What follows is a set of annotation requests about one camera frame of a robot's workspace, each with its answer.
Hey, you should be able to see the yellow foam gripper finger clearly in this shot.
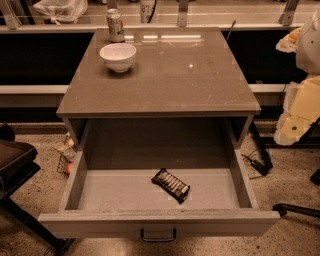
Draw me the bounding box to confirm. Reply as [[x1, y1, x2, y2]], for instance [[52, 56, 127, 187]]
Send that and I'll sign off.
[[273, 76, 320, 146]]

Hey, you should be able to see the black rxbar chocolate wrapper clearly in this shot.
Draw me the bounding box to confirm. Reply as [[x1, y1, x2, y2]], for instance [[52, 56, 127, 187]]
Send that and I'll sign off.
[[151, 168, 190, 204]]

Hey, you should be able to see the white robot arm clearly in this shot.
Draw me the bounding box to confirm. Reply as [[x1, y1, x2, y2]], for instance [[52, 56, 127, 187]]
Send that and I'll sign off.
[[274, 10, 320, 146]]

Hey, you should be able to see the grey cabinet counter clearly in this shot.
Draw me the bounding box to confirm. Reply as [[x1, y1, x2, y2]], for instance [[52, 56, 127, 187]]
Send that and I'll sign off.
[[57, 27, 260, 142]]

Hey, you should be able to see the open grey top drawer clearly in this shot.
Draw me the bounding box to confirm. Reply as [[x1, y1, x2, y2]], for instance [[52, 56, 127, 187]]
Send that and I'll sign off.
[[37, 117, 281, 240]]

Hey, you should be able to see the black chair base leg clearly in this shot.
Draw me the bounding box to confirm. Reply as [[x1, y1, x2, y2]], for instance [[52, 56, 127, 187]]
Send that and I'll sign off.
[[273, 203, 320, 219]]

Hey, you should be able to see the white ceramic bowl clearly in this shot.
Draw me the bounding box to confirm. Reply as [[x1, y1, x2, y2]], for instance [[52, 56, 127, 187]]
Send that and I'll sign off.
[[99, 43, 137, 73]]

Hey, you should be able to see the green white soda can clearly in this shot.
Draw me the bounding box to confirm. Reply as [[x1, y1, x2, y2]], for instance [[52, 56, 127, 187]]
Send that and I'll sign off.
[[106, 8, 125, 43]]

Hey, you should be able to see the clear plastic bag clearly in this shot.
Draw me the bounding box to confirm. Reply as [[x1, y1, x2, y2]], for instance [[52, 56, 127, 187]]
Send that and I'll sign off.
[[33, 0, 88, 24]]

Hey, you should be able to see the black chair at left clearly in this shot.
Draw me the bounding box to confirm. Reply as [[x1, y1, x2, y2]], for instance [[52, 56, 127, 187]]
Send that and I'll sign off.
[[0, 123, 74, 256]]

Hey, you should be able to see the black device with cable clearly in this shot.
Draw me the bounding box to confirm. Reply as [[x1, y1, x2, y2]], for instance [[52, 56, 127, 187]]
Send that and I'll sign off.
[[244, 155, 273, 176]]

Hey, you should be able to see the black drawer handle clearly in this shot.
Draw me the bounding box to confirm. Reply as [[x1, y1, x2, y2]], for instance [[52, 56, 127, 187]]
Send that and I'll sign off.
[[140, 229, 177, 243]]

